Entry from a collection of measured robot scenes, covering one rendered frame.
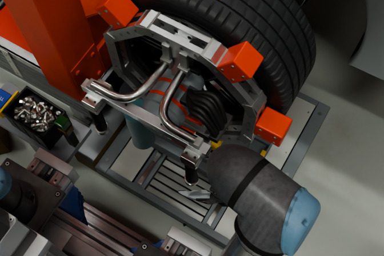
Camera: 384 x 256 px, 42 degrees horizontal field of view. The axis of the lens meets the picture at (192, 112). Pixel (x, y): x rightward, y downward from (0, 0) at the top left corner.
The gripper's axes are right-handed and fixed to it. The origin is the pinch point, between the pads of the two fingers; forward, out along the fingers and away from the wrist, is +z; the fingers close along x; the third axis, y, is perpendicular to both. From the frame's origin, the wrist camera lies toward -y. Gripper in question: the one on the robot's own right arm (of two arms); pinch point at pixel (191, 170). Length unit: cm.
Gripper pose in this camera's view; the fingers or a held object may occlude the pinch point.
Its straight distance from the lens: 151.0
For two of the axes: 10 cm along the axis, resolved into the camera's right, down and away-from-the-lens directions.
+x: -5.1, 7.7, -3.7
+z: -8.6, -4.6, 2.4
